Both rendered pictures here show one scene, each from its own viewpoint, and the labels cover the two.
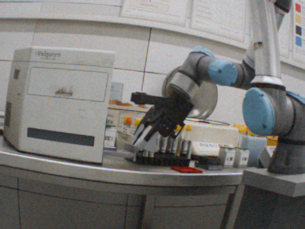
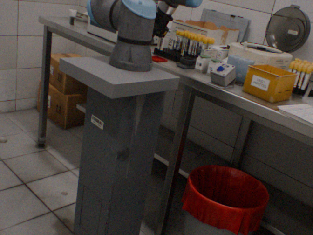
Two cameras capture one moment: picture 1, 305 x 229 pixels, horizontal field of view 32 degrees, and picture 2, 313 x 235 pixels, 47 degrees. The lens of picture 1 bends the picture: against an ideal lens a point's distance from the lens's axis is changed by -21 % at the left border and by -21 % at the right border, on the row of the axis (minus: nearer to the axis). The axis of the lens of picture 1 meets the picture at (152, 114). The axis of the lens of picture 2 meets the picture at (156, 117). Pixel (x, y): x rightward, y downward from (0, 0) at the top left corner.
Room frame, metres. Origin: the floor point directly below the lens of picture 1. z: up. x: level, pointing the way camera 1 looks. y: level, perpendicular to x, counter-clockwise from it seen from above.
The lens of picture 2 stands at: (1.29, -1.61, 1.23)
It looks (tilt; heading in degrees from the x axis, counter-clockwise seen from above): 21 degrees down; 69
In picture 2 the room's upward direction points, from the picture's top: 10 degrees clockwise
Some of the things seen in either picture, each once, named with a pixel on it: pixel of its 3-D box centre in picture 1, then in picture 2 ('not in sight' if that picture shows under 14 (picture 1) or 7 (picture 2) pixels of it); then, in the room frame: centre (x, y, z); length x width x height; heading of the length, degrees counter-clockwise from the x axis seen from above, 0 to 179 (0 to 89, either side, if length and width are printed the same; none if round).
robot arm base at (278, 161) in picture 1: (290, 155); (132, 51); (1.61, -0.42, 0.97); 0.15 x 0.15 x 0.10
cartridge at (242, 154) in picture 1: (240, 157); (214, 68); (2.00, -0.30, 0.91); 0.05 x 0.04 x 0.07; 28
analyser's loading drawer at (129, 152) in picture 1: (97, 146); not in sight; (1.72, 0.13, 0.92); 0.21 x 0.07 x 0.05; 118
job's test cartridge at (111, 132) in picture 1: (105, 137); not in sight; (1.73, 0.11, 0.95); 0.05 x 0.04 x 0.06; 28
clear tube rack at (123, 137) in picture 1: (154, 147); (193, 51); (2.02, -0.02, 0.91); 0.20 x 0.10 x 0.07; 118
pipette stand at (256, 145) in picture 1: (252, 151); (238, 70); (2.08, -0.36, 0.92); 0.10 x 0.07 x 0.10; 120
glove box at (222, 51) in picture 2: not in sight; (228, 52); (2.22, -0.01, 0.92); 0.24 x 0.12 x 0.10; 28
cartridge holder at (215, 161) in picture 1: (209, 162); (187, 62); (1.93, -0.19, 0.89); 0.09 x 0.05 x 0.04; 27
